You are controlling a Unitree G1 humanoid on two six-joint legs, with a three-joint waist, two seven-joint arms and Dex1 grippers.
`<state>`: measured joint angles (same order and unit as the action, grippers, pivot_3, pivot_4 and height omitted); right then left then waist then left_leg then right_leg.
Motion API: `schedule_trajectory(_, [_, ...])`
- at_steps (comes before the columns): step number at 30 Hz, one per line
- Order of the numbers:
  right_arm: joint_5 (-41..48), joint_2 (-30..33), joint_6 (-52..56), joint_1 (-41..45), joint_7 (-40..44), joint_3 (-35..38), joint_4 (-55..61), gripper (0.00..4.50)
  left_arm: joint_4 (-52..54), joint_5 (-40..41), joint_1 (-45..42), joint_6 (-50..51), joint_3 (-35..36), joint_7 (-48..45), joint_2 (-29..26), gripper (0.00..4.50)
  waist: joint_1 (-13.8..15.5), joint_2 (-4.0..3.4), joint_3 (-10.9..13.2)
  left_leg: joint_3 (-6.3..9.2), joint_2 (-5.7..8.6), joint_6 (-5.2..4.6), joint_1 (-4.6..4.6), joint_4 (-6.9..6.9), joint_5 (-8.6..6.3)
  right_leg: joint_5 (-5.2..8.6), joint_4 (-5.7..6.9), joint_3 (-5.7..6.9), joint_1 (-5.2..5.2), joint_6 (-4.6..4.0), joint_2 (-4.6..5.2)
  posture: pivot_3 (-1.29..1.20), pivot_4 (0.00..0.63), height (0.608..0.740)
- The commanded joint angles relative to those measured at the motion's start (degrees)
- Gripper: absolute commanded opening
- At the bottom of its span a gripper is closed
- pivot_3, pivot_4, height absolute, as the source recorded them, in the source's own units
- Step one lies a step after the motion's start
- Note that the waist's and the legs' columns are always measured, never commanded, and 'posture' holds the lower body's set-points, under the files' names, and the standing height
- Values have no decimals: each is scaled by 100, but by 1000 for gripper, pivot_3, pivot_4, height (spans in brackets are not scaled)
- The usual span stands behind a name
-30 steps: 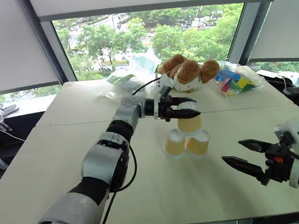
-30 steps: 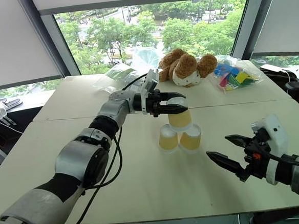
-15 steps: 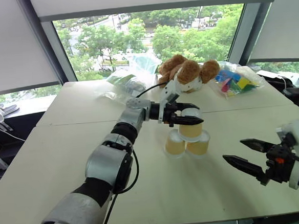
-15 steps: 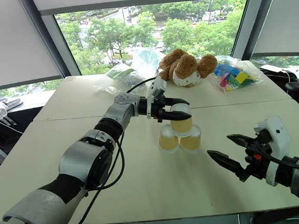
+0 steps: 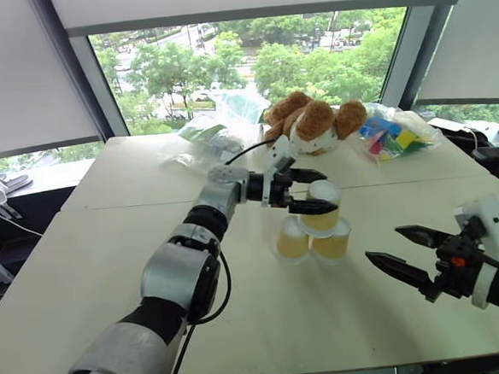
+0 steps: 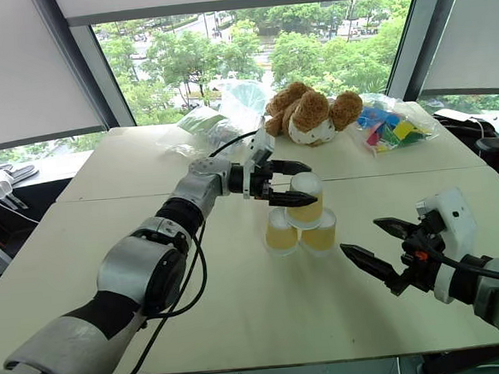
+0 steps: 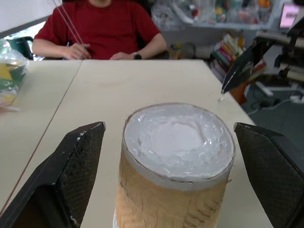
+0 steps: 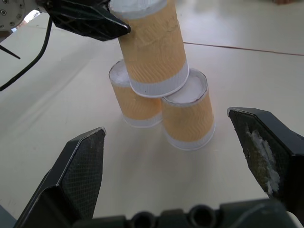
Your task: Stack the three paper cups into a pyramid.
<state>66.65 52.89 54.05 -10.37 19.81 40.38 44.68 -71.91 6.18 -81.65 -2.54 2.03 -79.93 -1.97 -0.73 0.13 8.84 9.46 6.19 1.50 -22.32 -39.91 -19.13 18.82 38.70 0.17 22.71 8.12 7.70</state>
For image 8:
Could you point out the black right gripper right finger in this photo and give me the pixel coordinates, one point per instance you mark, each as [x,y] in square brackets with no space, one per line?
[280,147]

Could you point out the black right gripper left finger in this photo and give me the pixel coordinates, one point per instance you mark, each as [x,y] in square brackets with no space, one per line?
[78,180]

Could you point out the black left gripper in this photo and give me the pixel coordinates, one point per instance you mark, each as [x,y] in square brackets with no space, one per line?
[71,2]

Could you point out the orange ribbed paper cup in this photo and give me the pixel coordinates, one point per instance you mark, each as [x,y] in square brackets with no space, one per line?
[154,52]
[135,107]
[187,123]

